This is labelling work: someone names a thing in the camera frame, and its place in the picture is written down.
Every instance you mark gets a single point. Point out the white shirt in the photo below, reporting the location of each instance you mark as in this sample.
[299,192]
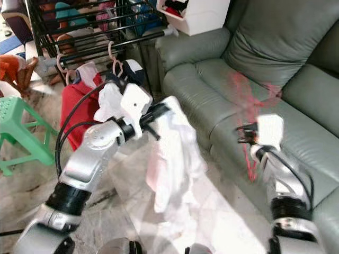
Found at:
[177,153]

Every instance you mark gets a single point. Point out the black shirt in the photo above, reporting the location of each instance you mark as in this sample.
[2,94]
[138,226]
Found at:
[134,71]

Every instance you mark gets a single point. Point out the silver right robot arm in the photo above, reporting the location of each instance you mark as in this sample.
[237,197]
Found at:
[283,174]

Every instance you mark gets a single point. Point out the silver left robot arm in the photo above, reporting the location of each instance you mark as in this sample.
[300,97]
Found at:
[95,153]

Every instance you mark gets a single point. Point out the small white cloth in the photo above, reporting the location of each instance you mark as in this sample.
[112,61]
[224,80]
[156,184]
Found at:
[108,103]

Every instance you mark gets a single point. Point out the grey green leather sofa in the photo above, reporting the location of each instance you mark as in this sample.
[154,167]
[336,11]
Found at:
[201,84]

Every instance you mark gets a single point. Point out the black metal drying rack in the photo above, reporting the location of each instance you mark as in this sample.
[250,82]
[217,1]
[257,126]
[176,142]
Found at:
[137,38]

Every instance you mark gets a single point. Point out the red garment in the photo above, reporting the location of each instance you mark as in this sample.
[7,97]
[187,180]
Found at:
[77,111]

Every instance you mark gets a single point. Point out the green plastic stool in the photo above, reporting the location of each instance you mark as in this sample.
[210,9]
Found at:
[16,108]

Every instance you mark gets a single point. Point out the blue garment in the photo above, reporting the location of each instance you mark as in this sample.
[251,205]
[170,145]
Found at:
[143,18]

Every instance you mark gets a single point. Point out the person in orange shirt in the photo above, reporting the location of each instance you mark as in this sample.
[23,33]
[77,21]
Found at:
[10,66]

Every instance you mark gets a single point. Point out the white plastic container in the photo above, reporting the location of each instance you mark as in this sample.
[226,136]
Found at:
[206,18]

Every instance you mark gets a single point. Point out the pink garment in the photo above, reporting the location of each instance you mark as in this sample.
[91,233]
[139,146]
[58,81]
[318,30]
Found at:
[106,16]

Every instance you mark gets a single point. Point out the blue floor mat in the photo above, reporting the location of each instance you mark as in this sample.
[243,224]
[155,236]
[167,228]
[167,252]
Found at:
[5,45]

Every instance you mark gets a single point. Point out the robot left leg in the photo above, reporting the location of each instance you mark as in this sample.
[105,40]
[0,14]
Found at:
[121,247]

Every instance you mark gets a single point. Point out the robot leg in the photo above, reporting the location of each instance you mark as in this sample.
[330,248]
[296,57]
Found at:
[201,249]
[121,247]

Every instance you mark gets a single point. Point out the robot right leg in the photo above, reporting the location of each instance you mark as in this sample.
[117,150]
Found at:
[201,249]

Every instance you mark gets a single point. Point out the beige cushion seat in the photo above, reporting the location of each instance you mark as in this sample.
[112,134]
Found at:
[34,52]

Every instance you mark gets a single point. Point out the person in teal shirt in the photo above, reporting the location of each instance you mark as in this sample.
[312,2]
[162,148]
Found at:
[69,11]

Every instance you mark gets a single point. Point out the dark purple armchair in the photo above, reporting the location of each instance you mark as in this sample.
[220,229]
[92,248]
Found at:
[13,13]

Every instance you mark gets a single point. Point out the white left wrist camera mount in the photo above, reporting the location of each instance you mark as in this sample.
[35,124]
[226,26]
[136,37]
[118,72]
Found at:
[135,106]

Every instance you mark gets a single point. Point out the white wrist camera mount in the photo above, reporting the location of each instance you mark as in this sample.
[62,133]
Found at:
[135,106]
[270,129]

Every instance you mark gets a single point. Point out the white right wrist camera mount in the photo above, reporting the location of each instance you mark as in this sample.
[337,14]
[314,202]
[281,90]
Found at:
[270,129]

